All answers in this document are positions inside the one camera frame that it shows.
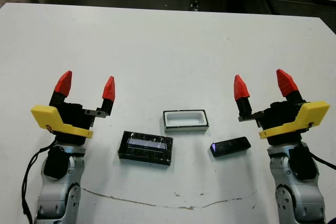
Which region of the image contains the black right gripper, yellow mount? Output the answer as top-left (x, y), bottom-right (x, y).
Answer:
top-left (233, 69), bottom-right (331, 146)

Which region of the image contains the black left gripper, yellow mount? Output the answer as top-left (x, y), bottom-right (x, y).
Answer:
top-left (30, 70), bottom-right (116, 145)

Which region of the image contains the black camera box lid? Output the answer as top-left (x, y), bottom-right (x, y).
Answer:
top-left (118, 131), bottom-right (174, 166)

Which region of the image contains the camera box base, white insert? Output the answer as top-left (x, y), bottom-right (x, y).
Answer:
top-left (162, 108), bottom-right (210, 133)

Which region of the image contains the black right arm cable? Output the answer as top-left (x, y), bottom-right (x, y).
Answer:
top-left (298, 140), bottom-right (336, 171)

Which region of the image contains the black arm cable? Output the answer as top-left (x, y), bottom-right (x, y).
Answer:
top-left (22, 140), bottom-right (57, 224)
top-left (298, 140), bottom-right (336, 171)

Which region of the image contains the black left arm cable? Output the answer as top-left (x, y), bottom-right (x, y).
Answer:
top-left (22, 140), bottom-right (57, 224)

